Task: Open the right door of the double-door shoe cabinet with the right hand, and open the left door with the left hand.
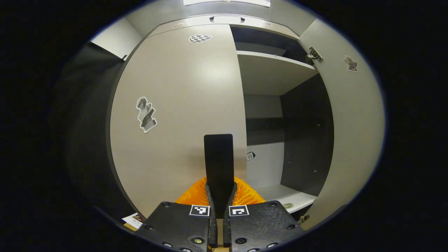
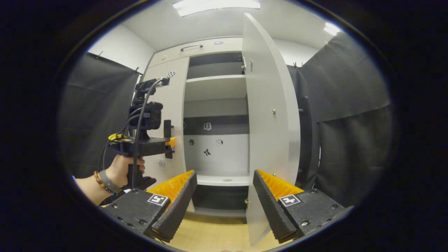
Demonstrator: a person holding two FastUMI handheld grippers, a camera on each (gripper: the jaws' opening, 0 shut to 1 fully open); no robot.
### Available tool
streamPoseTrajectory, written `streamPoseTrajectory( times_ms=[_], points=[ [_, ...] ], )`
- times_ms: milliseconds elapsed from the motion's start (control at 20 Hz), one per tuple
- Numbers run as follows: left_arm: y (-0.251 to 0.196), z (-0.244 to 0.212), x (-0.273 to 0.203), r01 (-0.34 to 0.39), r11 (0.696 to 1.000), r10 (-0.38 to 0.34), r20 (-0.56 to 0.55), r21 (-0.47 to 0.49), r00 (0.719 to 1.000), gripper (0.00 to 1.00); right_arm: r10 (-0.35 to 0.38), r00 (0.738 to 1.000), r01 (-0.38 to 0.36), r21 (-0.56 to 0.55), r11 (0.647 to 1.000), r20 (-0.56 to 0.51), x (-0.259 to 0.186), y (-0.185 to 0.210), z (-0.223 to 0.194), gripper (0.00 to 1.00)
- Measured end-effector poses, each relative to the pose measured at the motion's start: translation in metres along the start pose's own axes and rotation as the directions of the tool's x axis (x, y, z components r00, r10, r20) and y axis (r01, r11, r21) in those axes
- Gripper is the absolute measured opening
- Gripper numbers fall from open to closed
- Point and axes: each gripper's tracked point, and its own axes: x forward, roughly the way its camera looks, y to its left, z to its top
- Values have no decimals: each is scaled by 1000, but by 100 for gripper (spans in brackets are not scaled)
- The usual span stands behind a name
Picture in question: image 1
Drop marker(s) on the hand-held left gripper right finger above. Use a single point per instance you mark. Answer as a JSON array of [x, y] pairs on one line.
[[226, 227]]

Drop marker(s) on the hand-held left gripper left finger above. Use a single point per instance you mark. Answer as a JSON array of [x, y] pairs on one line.
[[211, 227]]

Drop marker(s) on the beige double-door shoe cabinet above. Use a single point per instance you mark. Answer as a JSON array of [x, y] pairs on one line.
[[304, 140]]

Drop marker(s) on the beige cabinet door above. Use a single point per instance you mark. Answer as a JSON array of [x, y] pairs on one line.
[[182, 105], [353, 140]]

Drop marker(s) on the white cabinet shelf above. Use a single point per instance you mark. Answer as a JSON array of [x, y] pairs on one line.
[[280, 196]]

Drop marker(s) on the metal door hinge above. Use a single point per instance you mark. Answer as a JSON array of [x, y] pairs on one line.
[[303, 218], [314, 55]]

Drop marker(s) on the beige cabinet shelf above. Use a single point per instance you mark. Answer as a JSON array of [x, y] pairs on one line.
[[269, 75]]

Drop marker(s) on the beige cabinet drawer front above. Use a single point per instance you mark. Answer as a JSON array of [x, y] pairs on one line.
[[196, 24]]

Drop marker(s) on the small round disc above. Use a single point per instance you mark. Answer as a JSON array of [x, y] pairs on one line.
[[287, 205]]

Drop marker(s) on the printed photo card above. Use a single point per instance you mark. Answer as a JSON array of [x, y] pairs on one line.
[[134, 220]]

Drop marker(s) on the long ceiling light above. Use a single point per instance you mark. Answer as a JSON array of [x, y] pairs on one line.
[[227, 2]]

